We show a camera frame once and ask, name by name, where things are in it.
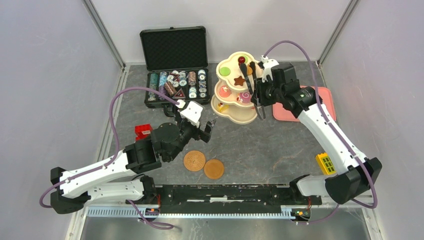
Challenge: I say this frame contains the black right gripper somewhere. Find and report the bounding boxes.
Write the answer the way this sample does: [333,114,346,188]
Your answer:
[251,75,285,107]

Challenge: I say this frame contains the black serving tongs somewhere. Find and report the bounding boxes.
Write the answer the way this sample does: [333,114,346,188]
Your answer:
[239,63,266,121]

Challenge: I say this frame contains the patterned round wooden coaster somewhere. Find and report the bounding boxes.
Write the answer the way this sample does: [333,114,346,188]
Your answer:
[183,150,206,172]

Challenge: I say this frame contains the orange macaron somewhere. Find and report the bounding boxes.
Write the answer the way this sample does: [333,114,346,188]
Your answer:
[247,65,253,76]

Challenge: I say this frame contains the chocolate star cookie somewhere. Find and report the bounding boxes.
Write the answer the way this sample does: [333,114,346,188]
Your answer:
[233,76,246,87]

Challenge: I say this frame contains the yellow roll cake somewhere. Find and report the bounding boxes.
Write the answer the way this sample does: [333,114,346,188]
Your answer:
[216,102,229,113]

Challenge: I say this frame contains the plain round wooden coaster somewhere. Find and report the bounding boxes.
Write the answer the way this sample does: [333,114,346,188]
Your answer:
[203,159,225,180]

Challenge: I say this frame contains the green macaron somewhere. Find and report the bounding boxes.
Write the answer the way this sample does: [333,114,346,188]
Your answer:
[239,55,249,61]
[218,67,231,77]

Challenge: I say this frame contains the pink cupcake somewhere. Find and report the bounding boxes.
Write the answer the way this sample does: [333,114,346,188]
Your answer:
[218,85,232,98]

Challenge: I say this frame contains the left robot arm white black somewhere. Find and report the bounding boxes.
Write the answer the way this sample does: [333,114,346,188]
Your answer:
[50,119,216,214]

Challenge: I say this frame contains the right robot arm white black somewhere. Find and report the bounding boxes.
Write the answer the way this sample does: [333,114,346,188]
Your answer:
[249,59,383,205]

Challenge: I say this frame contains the cream three-tier serving stand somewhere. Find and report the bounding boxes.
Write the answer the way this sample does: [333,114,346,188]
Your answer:
[210,51,263,125]

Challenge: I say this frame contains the triangular all-in button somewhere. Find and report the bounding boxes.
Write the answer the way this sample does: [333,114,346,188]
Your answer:
[173,88,186,100]

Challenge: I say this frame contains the pink plastic tray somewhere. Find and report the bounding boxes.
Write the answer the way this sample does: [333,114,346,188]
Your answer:
[272,86,337,123]

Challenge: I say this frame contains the red toy brick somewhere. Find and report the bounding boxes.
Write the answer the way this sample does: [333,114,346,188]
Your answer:
[134,124,153,141]

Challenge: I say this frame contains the black poker chip case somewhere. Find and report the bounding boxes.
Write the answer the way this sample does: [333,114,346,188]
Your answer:
[139,26,212,105]

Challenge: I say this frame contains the yellow toy brick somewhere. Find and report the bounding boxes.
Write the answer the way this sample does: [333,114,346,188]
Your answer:
[315,152,336,175]

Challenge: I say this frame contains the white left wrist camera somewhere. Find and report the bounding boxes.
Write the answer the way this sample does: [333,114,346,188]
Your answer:
[178,101,205,128]

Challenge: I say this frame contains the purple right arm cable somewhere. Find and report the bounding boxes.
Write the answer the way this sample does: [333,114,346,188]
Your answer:
[263,40,379,226]

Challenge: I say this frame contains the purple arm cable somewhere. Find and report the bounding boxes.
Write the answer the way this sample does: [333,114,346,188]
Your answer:
[263,40,379,226]
[39,86,186,230]

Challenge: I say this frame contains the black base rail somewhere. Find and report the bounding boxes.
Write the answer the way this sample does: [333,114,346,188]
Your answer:
[155,183,324,216]

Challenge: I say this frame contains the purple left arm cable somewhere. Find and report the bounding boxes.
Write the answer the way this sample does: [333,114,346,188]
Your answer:
[39,86,186,230]

